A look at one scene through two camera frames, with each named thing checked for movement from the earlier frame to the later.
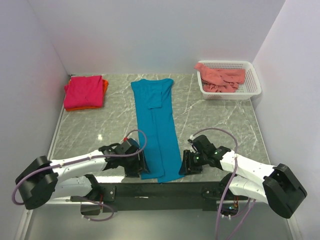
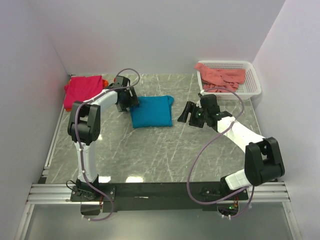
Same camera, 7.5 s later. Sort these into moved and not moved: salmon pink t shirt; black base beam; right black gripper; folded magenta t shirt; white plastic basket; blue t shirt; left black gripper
Moved: right black gripper; left black gripper; blue t shirt
Not moved: salmon pink t shirt; black base beam; white plastic basket; folded magenta t shirt
